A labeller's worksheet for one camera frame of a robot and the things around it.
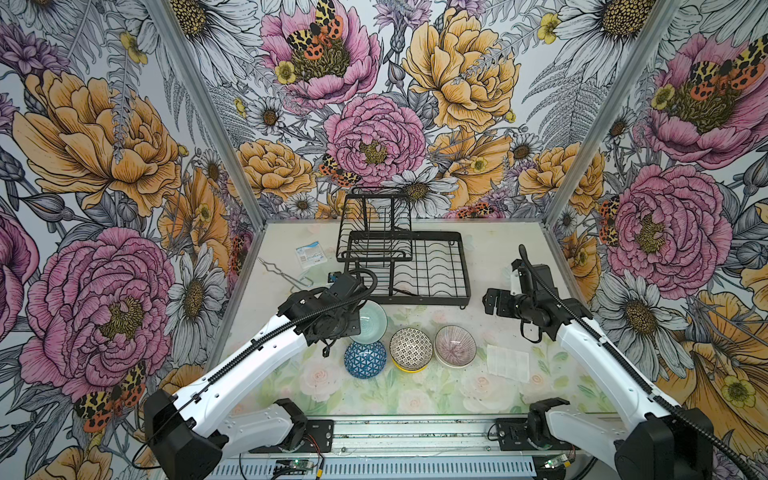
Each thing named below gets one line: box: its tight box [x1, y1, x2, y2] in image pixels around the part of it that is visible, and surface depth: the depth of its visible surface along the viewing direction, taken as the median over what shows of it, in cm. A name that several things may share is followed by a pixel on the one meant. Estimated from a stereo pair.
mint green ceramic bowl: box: [349, 299, 388, 345], surface depth 81 cm
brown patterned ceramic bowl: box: [389, 327, 433, 373], surface depth 86 cm
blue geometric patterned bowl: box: [344, 341, 387, 380], surface depth 87 cm
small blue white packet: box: [295, 240, 328, 269], surface depth 114 cm
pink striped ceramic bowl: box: [434, 324, 478, 369], surface depth 87 cm
